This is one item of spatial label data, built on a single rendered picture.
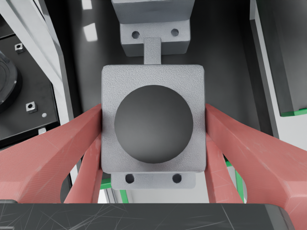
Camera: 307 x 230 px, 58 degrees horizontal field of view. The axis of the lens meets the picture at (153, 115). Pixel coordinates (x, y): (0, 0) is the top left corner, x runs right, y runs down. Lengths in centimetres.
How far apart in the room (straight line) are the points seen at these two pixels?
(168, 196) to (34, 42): 24
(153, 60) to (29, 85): 43
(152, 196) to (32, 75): 34
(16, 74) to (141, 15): 43
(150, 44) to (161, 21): 2
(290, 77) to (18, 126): 44
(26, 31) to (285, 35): 19
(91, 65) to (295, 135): 28
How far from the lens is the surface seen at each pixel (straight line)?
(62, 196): 46
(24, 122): 53
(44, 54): 24
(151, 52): 16
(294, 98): 21
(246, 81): 21
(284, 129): 39
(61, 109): 53
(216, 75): 21
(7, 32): 69
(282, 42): 21
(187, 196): 37
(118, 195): 55
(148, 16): 17
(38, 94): 55
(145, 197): 36
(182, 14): 17
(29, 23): 22
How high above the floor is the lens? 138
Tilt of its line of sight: 62 degrees down
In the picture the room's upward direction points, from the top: 12 degrees counter-clockwise
